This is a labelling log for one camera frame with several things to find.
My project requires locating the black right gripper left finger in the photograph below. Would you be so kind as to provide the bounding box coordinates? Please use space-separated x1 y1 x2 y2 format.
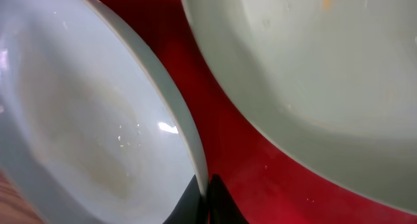
163 176 206 224

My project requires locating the light blue plate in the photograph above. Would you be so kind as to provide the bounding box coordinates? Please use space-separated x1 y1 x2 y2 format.
1 0 209 223

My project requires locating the white round plate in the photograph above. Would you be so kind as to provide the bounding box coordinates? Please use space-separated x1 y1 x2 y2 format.
181 0 416 214

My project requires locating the red plastic serving tray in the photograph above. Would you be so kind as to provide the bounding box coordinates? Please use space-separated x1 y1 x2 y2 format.
100 0 416 223

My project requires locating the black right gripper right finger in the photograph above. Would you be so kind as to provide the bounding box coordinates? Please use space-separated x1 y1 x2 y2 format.
207 174 249 224

